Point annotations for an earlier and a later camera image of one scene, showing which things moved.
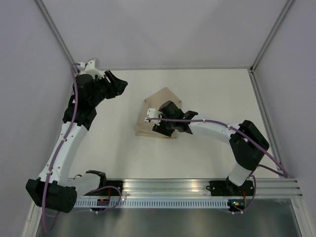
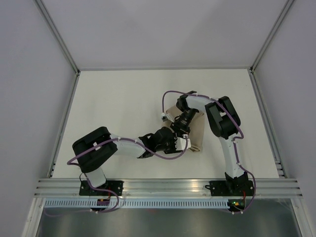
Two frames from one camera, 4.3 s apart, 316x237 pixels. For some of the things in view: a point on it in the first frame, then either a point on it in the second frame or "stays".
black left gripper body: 104,89 to 170,147
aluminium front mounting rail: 193,187 stays
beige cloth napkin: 155,100 to 196,127
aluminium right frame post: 283,13 stays
